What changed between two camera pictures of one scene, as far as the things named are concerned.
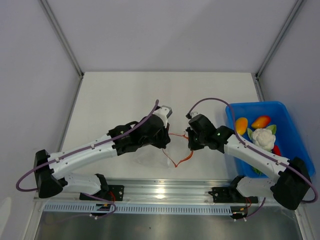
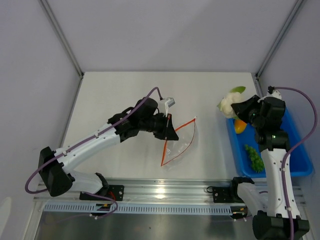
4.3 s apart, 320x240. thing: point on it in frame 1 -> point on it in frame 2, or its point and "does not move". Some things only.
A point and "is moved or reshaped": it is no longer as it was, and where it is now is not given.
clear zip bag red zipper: [177, 151] is moved or reshaped
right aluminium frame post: [267, 59] does not move
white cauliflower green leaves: [264, 138] is moved or reshaped
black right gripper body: [196, 142] -> [257, 120]
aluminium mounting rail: [166, 191] does not move
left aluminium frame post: [49, 13] does not move
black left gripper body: [158, 140] -> [157, 125]
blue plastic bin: [288, 138] does not move
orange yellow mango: [241, 124] does not move
